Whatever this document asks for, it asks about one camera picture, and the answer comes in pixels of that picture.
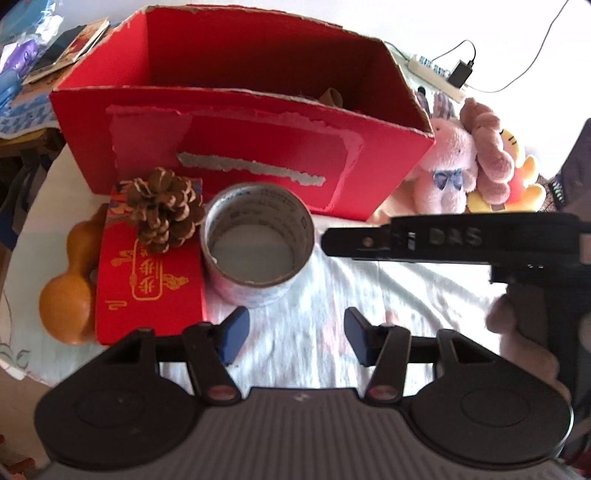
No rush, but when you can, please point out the brown pine cone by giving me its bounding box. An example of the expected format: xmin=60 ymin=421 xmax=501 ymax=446
xmin=126 ymin=167 xmax=205 ymax=253

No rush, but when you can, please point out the stack of books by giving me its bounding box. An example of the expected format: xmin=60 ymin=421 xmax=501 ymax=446
xmin=23 ymin=18 xmax=110 ymax=85

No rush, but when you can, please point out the blue checkered cloth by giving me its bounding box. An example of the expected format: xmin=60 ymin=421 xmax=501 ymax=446
xmin=0 ymin=94 xmax=59 ymax=140

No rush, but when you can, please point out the white power strip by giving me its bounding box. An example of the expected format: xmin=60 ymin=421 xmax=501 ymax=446
xmin=407 ymin=55 xmax=466 ymax=104

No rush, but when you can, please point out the pink plush rabbit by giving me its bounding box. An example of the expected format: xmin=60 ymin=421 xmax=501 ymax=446
xmin=407 ymin=88 xmax=478 ymax=215

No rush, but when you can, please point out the small red gift box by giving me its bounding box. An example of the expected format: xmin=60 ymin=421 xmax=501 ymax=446
xmin=95 ymin=182 xmax=206 ymax=346

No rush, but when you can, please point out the black power adapter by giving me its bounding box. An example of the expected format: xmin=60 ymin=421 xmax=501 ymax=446
xmin=448 ymin=60 xmax=474 ymax=89

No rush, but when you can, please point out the black cable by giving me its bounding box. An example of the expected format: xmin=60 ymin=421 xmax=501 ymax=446
xmin=431 ymin=0 xmax=572 ymax=94

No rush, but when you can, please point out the mauve plush toy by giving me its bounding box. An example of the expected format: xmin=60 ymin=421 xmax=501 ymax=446
xmin=460 ymin=98 xmax=515 ymax=205

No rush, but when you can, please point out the orange gourd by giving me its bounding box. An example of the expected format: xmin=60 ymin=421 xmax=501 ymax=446
xmin=39 ymin=204 xmax=107 ymax=345

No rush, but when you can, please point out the yellow plush toy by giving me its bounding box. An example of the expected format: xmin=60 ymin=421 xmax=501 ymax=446
xmin=467 ymin=129 xmax=546 ymax=213

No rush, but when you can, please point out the large red cardboard box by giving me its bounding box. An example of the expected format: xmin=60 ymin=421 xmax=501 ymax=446
xmin=50 ymin=5 xmax=434 ymax=220

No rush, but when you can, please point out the purple tissue pack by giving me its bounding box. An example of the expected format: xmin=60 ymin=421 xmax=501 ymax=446
xmin=1 ymin=39 xmax=39 ymax=77

